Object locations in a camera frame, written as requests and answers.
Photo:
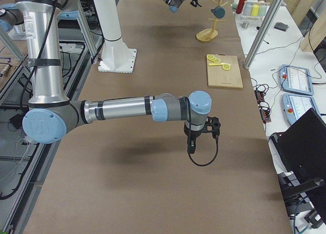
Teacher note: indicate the dark blue cup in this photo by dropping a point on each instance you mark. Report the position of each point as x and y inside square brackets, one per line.
[219, 12]

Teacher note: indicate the wooden cup rack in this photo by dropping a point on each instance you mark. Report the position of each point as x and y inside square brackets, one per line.
[207, 35]

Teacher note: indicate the grey cup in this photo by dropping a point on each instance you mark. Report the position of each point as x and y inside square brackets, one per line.
[247, 9]

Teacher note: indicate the small steel cup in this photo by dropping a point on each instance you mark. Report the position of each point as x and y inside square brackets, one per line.
[245, 25]

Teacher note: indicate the yellow cup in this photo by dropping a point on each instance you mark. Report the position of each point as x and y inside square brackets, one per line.
[255, 10]

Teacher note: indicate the light blue cup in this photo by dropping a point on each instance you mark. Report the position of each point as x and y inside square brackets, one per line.
[262, 10]

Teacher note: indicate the wooden cutting board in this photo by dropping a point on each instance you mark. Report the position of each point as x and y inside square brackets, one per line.
[217, 77]

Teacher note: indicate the red bottle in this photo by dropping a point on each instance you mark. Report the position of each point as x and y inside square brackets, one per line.
[240, 6]

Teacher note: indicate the lemon slice under knife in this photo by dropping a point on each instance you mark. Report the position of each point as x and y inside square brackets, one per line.
[225, 67]

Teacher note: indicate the lemon slice front left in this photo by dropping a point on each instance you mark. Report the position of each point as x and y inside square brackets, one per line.
[227, 65]

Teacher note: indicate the yellow plastic knife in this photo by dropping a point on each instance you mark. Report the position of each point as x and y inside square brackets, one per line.
[216, 64]

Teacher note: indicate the lower teach pendant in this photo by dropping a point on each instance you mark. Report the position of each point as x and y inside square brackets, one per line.
[294, 106]

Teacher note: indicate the teach pendant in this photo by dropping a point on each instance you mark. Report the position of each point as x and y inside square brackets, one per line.
[296, 80]
[294, 106]

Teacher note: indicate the black small device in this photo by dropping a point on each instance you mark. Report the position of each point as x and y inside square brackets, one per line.
[281, 26]

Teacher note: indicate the black laptop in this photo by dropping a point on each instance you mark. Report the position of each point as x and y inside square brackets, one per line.
[302, 146]

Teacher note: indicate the upper teach pendant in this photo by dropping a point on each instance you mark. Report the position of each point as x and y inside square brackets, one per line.
[296, 80]

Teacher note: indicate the aluminium frame post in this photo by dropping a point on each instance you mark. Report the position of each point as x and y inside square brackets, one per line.
[270, 15]

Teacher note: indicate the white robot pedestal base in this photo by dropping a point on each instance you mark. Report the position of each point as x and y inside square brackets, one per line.
[115, 55]

